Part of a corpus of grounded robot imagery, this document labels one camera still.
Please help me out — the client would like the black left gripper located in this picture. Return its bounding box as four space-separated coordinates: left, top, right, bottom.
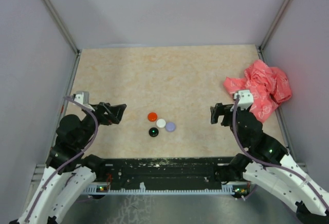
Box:
78 101 126 147

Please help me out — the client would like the orange earbud charging case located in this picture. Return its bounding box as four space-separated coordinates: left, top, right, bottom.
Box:
148 112 158 122

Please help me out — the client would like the white earbud charging case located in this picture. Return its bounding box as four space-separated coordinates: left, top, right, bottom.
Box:
156 119 167 128

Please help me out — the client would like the purple earbud charging case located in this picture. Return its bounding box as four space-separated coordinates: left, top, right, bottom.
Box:
165 122 176 132

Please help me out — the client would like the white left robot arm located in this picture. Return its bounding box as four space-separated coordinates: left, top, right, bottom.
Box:
12 102 127 223

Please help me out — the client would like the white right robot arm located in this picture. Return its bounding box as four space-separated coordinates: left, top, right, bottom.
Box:
210 103 328 223

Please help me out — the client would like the pink crumpled plastic bag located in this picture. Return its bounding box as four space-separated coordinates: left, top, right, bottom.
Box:
223 60 293 123

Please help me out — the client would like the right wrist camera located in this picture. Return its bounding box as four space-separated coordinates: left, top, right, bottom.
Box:
231 89 254 111

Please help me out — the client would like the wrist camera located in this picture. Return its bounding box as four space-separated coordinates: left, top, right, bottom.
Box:
73 91 89 105
231 89 254 111

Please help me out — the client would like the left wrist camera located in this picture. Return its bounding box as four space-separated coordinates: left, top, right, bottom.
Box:
73 91 89 105

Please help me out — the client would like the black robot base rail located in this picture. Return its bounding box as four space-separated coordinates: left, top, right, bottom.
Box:
83 157 257 200

